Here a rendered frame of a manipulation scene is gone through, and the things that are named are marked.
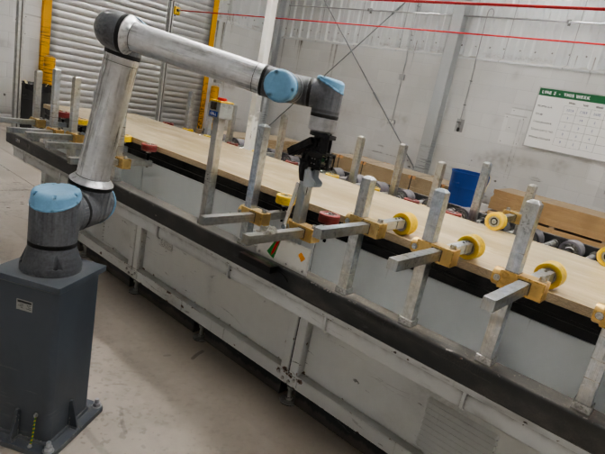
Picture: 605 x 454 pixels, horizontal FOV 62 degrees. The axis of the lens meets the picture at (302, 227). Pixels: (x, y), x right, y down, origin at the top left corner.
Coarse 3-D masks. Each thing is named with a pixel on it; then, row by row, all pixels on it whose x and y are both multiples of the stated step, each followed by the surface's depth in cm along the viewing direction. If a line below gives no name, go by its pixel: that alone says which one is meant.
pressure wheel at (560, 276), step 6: (540, 264) 148; (546, 264) 147; (552, 264) 146; (558, 264) 147; (534, 270) 149; (552, 270) 146; (558, 270) 145; (564, 270) 147; (558, 276) 145; (564, 276) 147; (552, 282) 146; (558, 282) 145; (552, 288) 146
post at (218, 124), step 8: (216, 120) 204; (224, 120) 205; (216, 128) 204; (216, 136) 205; (216, 144) 206; (216, 152) 207; (208, 160) 209; (216, 160) 208; (208, 168) 209; (216, 168) 210; (208, 176) 209; (216, 176) 211; (208, 184) 210; (208, 192) 210; (208, 200) 212; (208, 208) 213
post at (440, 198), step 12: (444, 192) 143; (432, 204) 145; (444, 204) 144; (432, 216) 145; (432, 228) 146; (432, 240) 146; (420, 276) 149; (420, 288) 150; (408, 300) 153; (420, 300) 153; (408, 312) 153
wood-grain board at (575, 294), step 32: (128, 128) 313; (160, 128) 345; (192, 160) 249; (224, 160) 263; (288, 192) 215; (320, 192) 229; (352, 192) 246; (448, 224) 214; (480, 224) 228; (544, 256) 190; (576, 256) 202; (576, 288) 155
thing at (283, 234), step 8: (248, 232) 160; (256, 232) 161; (280, 232) 167; (288, 232) 170; (296, 232) 173; (248, 240) 157; (256, 240) 159; (264, 240) 162; (272, 240) 165; (280, 240) 168
